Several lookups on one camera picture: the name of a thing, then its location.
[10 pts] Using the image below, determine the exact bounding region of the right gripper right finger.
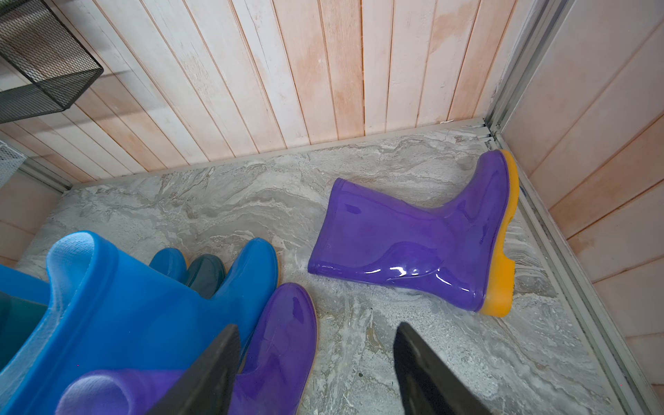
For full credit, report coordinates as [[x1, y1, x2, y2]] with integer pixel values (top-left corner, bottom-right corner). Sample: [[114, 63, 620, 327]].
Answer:
[[394, 322, 489, 415]]

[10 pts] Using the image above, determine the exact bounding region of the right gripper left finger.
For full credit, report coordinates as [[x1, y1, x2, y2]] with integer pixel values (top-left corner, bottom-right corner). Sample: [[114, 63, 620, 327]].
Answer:
[[148, 324, 240, 414]]

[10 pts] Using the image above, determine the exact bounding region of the purple rain boot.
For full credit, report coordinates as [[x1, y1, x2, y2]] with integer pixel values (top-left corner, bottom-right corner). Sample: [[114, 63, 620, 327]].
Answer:
[[55, 283, 317, 414], [308, 150, 520, 317]]

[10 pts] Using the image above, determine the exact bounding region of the teal rain boot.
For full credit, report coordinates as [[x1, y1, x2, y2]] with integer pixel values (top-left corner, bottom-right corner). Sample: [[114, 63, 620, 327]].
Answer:
[[184, 254, 227, 299]]

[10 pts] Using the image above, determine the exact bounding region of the blue rain boot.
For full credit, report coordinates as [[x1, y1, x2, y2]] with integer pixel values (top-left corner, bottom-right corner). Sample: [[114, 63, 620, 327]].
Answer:
[[0, 247, 188, 372], [1, 231, 278, 414]]

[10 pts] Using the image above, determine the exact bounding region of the purple rain boot lying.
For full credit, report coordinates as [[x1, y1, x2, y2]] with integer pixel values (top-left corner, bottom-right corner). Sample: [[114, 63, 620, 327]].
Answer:
[[308, 150, 520, 317]]

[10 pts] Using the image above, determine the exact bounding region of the white wire mesh shelf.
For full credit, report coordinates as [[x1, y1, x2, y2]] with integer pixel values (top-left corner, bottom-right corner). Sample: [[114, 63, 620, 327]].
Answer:
[[0, 141, 27, 188]]

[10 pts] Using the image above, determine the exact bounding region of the black wire mesh basket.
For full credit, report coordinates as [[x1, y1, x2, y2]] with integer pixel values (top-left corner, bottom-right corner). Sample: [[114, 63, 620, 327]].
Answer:
[[1, 0, 104, 124]]

